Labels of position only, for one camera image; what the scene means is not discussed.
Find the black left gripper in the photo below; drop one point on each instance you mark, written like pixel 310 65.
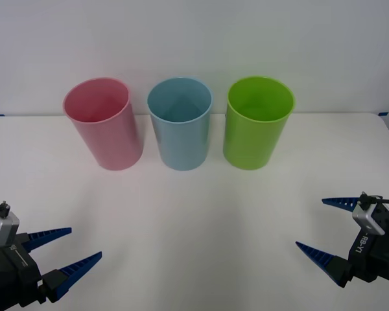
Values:
pixel 13 275

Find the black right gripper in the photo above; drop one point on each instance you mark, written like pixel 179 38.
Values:
pixel 382 256

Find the green plastic bin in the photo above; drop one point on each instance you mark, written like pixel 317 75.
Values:
pixel 249 145

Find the pink plastic bin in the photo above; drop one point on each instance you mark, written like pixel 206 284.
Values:
pixel 116 142

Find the pale blue plastic bin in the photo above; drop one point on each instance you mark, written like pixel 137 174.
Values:
pixel 181 145

